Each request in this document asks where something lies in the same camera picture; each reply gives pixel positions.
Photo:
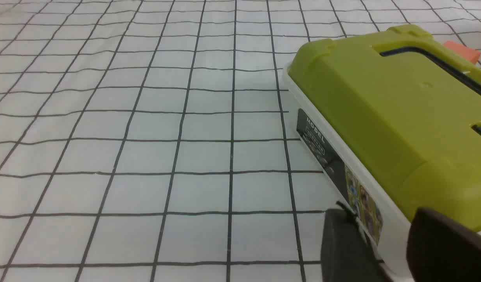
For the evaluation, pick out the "orange foam cube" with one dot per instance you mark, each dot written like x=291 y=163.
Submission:
x=465 y=52

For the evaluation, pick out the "green lidded plastic toolbox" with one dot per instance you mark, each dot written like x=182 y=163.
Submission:
x=394 y=120

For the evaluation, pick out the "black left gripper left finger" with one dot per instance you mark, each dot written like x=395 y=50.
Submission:
x=346 y=255

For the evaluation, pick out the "white black-grid tablecloth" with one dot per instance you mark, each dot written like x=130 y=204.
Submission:
x=150 y=140

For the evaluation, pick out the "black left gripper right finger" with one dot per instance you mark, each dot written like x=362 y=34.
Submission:
x=441 y=250

